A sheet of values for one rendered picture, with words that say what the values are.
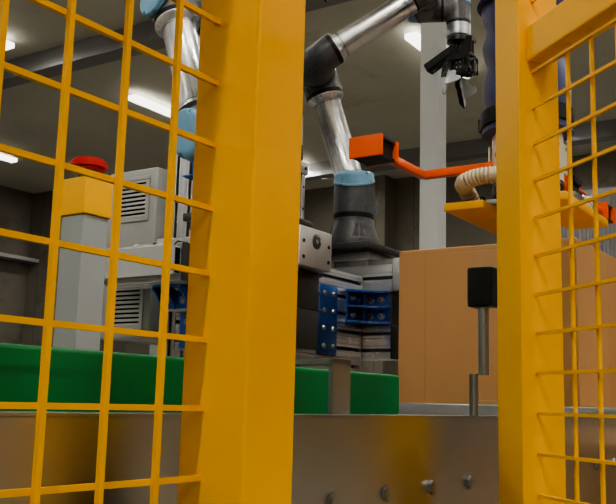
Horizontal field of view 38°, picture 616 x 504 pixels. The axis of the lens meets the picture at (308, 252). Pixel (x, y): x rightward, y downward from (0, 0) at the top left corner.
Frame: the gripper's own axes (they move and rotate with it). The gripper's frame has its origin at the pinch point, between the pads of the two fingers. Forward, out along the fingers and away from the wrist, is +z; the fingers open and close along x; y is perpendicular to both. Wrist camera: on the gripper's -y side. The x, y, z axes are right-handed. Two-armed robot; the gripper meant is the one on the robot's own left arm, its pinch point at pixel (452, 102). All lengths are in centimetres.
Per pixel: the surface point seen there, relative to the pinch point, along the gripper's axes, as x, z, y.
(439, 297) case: -67, 68, 27
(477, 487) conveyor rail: -148, 100, 70
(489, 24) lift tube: -45, -1, 30
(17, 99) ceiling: 403, -245, -727
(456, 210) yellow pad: -54, 47, 25
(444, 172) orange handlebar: -42, 34, 17
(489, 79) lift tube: -45, 13, 30
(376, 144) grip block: -71, 34, 14
